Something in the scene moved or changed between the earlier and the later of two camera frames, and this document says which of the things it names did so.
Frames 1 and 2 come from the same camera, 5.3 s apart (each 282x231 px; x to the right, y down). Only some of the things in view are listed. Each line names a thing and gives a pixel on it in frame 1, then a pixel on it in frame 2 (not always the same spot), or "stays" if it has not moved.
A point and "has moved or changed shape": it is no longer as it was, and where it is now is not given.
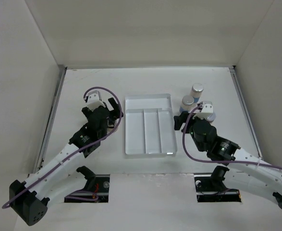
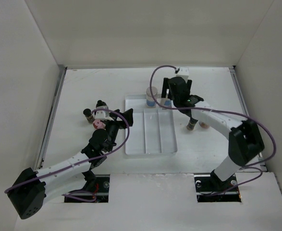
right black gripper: (179, 120) → (165, 88)
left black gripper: (116, 111) → (120, 123)
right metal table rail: (246, 110) stays
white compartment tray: (150, 126) stays
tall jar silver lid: (198, 87) → (149, 92)
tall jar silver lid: (188, 100) has moved or changed shape
